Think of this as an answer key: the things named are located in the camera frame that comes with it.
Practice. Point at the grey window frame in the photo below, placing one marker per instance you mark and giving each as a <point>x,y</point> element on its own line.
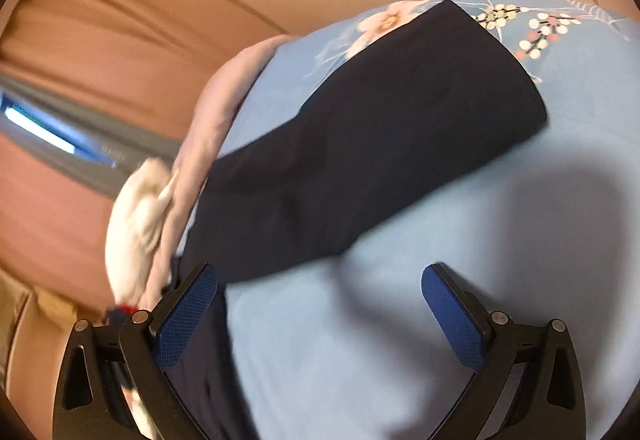
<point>94,149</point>

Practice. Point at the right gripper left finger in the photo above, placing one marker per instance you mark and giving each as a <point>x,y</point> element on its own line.
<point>89,403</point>

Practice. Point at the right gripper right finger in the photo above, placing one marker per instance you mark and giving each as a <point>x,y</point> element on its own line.
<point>549,401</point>

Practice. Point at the pink curtain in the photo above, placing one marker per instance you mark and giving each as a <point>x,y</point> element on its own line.
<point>141,61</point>

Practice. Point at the pink quilted comforter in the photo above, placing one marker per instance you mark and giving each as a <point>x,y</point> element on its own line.
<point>212,119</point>

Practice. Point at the dark navy coat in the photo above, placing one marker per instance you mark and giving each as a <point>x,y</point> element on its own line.
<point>429,102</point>

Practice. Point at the white fluffy blanket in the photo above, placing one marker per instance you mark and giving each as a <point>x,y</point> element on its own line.
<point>134,228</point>

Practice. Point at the light blue floral bedsheet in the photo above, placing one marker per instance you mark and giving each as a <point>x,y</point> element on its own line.
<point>425,224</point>

